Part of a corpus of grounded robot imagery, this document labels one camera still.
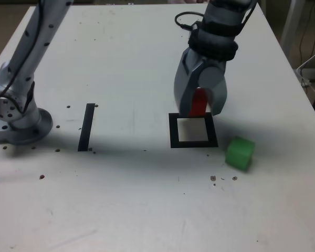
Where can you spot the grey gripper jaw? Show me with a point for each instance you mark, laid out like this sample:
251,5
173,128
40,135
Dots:
219,92
183,89

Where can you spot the red cube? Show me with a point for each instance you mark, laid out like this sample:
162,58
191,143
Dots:
198,105

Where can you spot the black tape square outline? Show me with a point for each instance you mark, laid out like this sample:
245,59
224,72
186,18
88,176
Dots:
173,131

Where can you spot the white metal frame leg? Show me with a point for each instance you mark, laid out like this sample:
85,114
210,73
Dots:
291,21

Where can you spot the green cube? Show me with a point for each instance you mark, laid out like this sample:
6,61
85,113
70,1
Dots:
239,153

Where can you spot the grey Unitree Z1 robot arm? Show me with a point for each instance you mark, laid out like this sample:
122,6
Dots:
21,123

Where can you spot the black tape strip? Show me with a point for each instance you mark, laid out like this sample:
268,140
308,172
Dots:
85,128

